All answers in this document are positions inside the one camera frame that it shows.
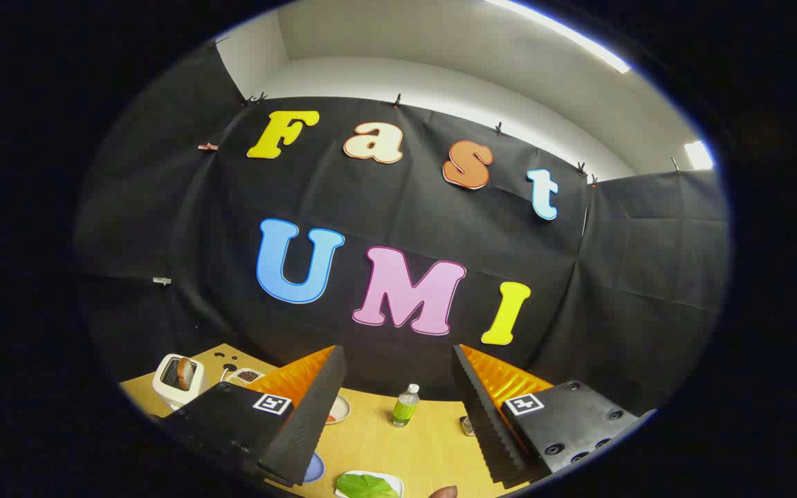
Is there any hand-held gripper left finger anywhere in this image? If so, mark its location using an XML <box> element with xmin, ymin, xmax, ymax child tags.
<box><xmin>153</xmin><ymin>344</ymin><xmax>347</xmax><ymax>488</ymax></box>

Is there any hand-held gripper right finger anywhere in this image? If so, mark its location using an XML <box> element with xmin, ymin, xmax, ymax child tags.
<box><xmin>451</xmin><ymin>343</ymin><xmax>657</xmax><ymax>489</ymax></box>

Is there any green lettuce leaf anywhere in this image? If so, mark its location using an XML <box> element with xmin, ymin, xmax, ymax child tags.
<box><xmin>337</xmin><ymin>474</ymin><xmax>399</xmax><ymax>498</ymax></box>

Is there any green label drink bottle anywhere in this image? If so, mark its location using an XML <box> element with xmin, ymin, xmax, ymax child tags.
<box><xmin>390</xmin><ymin>384</ymin><xmax>421</xmax><ymax>428</ymax></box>

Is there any white toaster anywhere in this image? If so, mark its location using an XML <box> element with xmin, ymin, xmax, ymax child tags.
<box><xmin>152</xmin><ymin>353</ymin><xmax>205</xmax><ymax>412</ymax></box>

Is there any small ceiling light panel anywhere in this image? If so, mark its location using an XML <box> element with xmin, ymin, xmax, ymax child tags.
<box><xmin>684</xmin><ymin>140</ymin><xmax>714</xmax><ymax>171</ymax></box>

